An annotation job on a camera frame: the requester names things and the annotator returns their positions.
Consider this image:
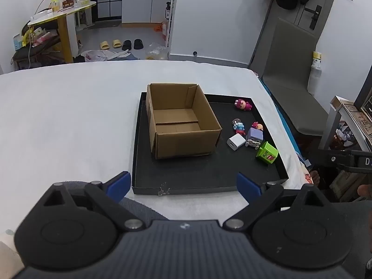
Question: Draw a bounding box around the cream cloth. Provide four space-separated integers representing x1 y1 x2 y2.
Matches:
0 241 24 279

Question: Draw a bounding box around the clear plastic bag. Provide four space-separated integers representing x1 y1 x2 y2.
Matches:
145 43 169 60

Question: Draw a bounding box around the blue cartoon figurine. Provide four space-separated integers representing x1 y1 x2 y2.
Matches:
232 118 246 136

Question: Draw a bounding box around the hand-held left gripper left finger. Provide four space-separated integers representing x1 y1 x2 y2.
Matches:
42 171 146 231

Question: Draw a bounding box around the green monster cube toy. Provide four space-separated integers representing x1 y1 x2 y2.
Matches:
256 141 279 167

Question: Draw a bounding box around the yellow legged oval table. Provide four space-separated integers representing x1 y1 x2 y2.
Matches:
27 1 97 63

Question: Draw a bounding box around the purple bunny cube toy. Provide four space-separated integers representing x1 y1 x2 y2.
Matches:
245 127 264 149

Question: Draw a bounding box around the blue cartoon bed sheet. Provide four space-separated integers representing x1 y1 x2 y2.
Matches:
259 78 314 185

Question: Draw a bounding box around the white charger plug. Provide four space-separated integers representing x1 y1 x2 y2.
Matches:
227 134 247 152

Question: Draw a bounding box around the black door handle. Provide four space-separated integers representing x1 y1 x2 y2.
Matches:
309 5 322 30

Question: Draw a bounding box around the white power strip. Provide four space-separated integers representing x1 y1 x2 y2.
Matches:
30 9 54 21

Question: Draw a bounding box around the white cabinet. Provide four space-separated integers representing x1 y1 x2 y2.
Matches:
121 0 176 24

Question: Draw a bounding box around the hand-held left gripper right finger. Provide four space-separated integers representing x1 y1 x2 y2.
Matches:
222 171 330 230

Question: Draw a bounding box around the brown cardboard box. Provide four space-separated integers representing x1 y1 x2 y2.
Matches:
145 83 223 160

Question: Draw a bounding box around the person's right hand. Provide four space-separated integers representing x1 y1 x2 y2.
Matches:
357 184 372 201

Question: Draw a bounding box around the black tray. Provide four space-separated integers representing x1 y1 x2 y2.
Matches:
131 91 289 195

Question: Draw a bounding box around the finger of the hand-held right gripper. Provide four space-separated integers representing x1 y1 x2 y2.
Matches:
318 148 359 169

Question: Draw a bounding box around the grey chair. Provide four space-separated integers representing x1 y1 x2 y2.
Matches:
260 17 329 136

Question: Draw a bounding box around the pink hooded figurine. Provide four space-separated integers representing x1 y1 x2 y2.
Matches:
234 99 253 112

